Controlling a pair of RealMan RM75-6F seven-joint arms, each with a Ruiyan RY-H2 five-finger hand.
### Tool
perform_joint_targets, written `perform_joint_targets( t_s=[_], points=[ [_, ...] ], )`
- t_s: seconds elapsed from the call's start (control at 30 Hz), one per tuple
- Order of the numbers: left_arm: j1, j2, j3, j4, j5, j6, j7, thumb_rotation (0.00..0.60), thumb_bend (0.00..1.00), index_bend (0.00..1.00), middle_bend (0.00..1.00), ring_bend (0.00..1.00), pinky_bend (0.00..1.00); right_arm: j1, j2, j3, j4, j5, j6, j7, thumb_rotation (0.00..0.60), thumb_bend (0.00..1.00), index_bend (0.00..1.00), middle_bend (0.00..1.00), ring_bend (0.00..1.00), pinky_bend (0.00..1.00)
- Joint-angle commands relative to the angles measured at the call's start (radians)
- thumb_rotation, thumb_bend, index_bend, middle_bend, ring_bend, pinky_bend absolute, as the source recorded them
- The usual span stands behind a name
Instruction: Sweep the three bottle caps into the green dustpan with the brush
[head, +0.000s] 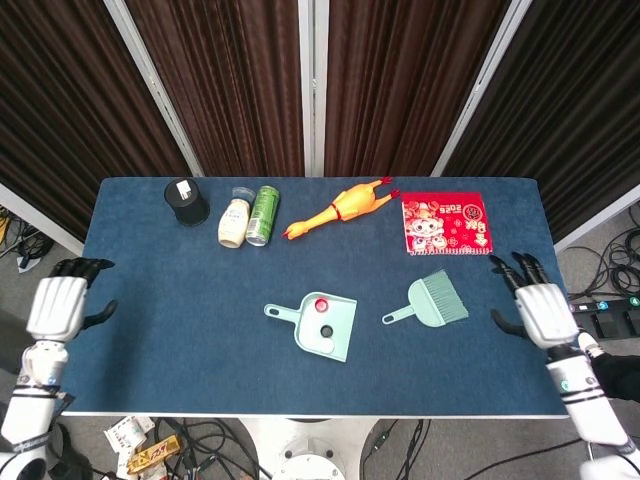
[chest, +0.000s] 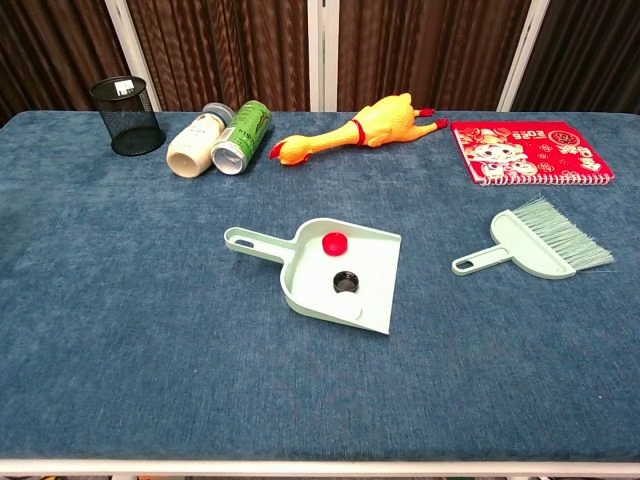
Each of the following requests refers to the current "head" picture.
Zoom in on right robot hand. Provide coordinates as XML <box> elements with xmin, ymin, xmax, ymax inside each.
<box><xmin>488</xmin><ymin>251</ymin><xmax>582</xmax><ymax>350</ymax></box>

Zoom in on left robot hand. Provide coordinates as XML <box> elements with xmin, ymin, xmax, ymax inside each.
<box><xmin>25</xmin><ymin>257</ymin><xmax>119</xmax><ymax>344</ymax></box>

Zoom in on mint green hand brush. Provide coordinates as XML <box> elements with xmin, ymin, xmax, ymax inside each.
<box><xmin>381</xmin><ymin>269</ymin><xmax>470</xmax><ymax>328</ymax></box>

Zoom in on mint green plastic dustpan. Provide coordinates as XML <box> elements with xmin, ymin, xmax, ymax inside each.
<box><xmin>263</xmin><ymin>291</ymin><xmax>359</xmax><ymax>363</ymax></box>

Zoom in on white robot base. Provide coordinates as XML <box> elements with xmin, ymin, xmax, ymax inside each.
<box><xmin>238</xmin><ymin>417</ymin><xmax>382</xmax><ymax>480</ymax></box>

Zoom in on red spiral desk calendar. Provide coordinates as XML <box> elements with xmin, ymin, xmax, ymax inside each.
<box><xmin>400</xmin><ymin>191</ymin><xmax>494</xmax><ymax>257</ymax></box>

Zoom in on cream white plastic bottle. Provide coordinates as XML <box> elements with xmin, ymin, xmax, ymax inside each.
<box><xmin>217</xmin><ymin>186</ymin><xmax>253</xmax><ymax>249</ymax></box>

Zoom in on black foot pedal board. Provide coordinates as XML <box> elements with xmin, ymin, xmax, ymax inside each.
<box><xmin>568</xmin><ymin>295</ymin><xmax>640</xmax><ymax>337</ymax></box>

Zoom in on black fabric bundle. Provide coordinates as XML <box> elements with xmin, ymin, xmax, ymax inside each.
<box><xmin>592</xmin><ymin>351</ymin><xmax>640</xmax><ymax>402</ymax></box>

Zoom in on white crumpled paper packets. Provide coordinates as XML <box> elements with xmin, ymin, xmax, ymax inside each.
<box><xmin>103</xmin><ymin>414</ymin><xmax>157</xmax><ymax>455</ymax></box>

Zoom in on blue fabric table cover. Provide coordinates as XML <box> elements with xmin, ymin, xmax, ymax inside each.
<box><xmin>62</xmin><ymin>175</ymin><xmax>572</xmax><ymax>419</ymax></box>

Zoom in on black mesh pen holder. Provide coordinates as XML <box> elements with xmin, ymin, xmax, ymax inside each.
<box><xmin>164</xmin><ymin>178</ymin><xmax>211</xmax><ymax>228</ymax></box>

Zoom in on gold snack wrapper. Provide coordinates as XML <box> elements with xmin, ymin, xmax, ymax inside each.
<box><xmin>125</xmin><ymin>434</ymin><xmax>182</xmax><ymax>476</ymax></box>

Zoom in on brown pleated curtain panel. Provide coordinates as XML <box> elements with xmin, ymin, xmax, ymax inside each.
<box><xmin>324</xmin><ymin>0</ymin><xmax>514</xmax><ymax>178</ymax></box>
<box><xmin>444</xmin><ymin>0</ymin><xmax>640</xmax><ymax>239</ymax></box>
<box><xmin>0</xmin><ymin>0</ymin><xmax>189</xmax><ymax>241</ymax></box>
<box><xmin>122</xmin><ymin>0</ymin><xmax>305</xmax><ymax>178</ymax></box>

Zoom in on yellow rubber chicken toy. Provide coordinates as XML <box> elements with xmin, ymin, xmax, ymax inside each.
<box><xmin>281</xmin><ymin>176</ymin><xmax>401</xmax><ymax>240</ymax></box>

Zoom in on green drink can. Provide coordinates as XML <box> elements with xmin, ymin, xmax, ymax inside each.
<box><xmin>245</xmin><ymin>185</ymin><xmax>281</xmax><ymax>248</ymax></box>

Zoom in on black floor cable bundle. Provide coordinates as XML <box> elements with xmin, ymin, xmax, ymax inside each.
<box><xmin>149</xmin><ymin>418</ymin><xmax>274</xmax><ymax>480</ymax></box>
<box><xmin>569</xmin><ymin>202</ymin><xmax>640</xmax><ymax>301</ymax></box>
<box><xmin>0</xmin><ymin>207</ymin><xmax>54</xmax><ymax>274</ymax></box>
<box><xmin>358</xmin><ymin>418</ymin><xmax>581</xmax><ymax>480</ymax></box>

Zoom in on white partition base rail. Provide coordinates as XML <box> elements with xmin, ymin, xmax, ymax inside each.
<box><xmin>553</xmin><ymin>183</ymin><xmax>640</xmax><ymax>254</ymax></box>
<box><xmin>0</xmin><ymin>181</ymin><xmax>85</xmax><ymax>257</ymax></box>

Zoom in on white partition post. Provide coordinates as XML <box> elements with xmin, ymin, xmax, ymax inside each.
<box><xmin>298</xmin><ymin>0</ymin><xmax>329</xmax><ymax>178</ymax></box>
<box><xmin>431</xmin><ymin>0</ymin><xmax>534</xmax><ymax>178</ymax></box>
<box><xmin>103</xmin><ymin>0</ymin><xmax>204</xmax><ymax>178</ymax></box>

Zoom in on white table frame edge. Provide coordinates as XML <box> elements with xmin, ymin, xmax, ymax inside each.
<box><xmin>62</xmin><ymin>412</ymin><xmax>571</xmax><ymax>421</ymax></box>

